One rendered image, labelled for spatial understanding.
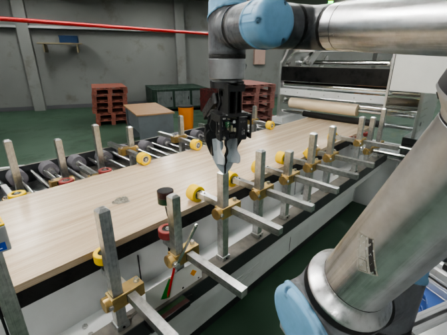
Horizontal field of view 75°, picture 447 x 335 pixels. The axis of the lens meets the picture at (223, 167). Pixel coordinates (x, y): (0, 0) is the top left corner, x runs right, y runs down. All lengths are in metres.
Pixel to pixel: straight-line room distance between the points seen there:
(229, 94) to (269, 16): 0.16
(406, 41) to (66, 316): 1.28
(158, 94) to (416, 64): 7.18
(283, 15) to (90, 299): 1.17
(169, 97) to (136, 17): 3.02
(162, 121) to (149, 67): 5.84
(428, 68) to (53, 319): 3.05
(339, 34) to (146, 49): 10.41
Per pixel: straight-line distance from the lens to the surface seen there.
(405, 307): 0.56
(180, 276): 1.21
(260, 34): 0.49
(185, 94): 9.23
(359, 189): 3.63
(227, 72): 0.59
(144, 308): 1.03
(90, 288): 1.30
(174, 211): 1.05
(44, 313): 1.28
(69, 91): 10.86
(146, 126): 5.11
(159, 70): 10.91
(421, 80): 3.11
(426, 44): 0.46
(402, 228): 0.32
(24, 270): 1.22
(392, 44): 0.48
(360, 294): 0.40
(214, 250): 1.58
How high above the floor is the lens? 1.56
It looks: 21 degrees down
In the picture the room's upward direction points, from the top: straight up
